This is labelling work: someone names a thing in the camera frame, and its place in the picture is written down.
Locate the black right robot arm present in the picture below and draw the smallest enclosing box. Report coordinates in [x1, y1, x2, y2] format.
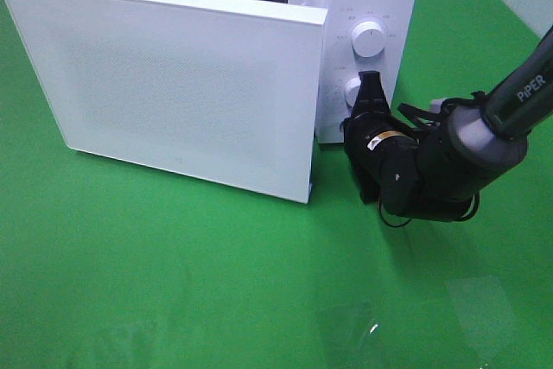
[343, 32, 552, 222]

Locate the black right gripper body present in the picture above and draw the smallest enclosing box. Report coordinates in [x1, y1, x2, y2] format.
[343, 71, 391, 204]

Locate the white microwave door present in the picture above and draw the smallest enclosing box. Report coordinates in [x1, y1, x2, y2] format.
[5, 0, 327, 203]

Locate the white round knob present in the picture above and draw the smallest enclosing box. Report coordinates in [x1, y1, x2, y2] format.
[344, 77, 361, 107]
[351, 20, 387, 58]

